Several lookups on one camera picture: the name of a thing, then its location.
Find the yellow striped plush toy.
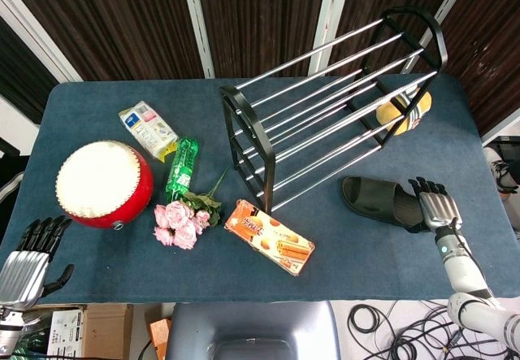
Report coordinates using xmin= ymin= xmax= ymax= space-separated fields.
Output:
xmin=375 ymin=86 xmax=433 ymax=137

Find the white tissue pack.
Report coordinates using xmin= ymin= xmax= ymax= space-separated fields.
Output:
xmin=118 ymin=100 xmax=180 ymax=162

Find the red drum with white skin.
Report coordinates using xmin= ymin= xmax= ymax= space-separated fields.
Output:
xmin=55 ymin=140 xmax=155 ymax=230

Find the black rubber slipper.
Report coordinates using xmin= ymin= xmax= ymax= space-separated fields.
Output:
xmin=340 ymin=176 xmax=433 ymax=233

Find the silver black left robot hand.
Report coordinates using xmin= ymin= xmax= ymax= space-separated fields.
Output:
xmin=0 ymin=215 xmax=76 ymax=312

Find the brown cardboard box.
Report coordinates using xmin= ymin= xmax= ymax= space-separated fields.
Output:
xmin=30 ymin=303 xmax=134 ymax=359

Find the small orange box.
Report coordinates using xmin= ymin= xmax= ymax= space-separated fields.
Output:
xmin=149 ymin=317 xmax=172 ymax=360

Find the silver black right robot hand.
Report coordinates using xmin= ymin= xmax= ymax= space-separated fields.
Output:
xmin=408 ymin=176 xmax=464 ymax=233

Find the orange egg roll biscuit box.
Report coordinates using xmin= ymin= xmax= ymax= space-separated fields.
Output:
xmin=224 ymin=199 xmax=316 ymax=277

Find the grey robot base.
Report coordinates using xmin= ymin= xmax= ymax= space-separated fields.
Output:
xmin=165 ymin=301 xmax=341 ymax=360

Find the tangle of black cables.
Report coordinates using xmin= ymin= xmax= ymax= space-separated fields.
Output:
xmin=348 ymin=301 xmax=520 ymax=360

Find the pink artificial rose bouquet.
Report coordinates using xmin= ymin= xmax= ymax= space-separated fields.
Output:
xmin=153 ymin=166 xmax=232 ymax=250

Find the blue tablecloth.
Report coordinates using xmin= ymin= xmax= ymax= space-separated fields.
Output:
xmin=0 ymin=73 xmax=520 ymax=305

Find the black chrome shoe rack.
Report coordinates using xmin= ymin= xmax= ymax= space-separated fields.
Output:
xmin=219 ymin=7 xmax=449 ymax=216

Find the green plastic bottle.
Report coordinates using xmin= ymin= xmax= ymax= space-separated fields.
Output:
xmin=164 ymin=136 xmax=200 ymax=203

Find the black and white equipment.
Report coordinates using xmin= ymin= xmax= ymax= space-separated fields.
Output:
xmin=483 ymin=140 xmax=520 ymax=231

